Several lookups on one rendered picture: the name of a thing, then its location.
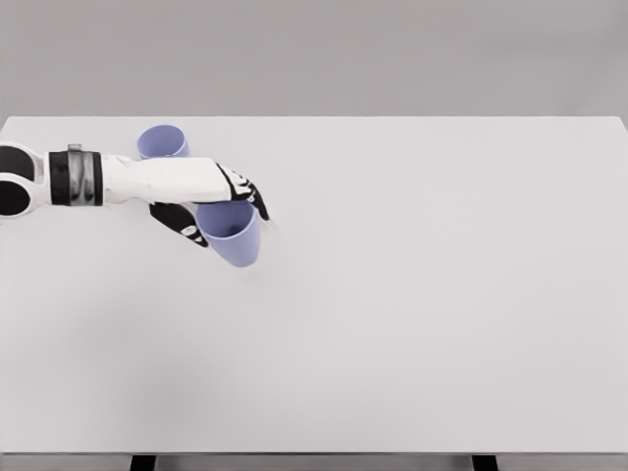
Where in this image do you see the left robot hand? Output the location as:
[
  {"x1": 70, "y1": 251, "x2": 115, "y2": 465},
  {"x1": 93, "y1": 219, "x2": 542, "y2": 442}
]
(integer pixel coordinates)
[{"x1": 148, "y1": 157, "x2": 271, "y2": 249}]

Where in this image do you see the lavender plastic cup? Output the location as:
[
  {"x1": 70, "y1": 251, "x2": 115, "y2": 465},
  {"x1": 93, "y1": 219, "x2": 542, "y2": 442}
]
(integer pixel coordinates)
[
  {"x1": 135, "y1": 124, "x2": 191, "y2": 161},
  {"x1": 194, "y1": 199, "x2": 262, "y2": 269}
]

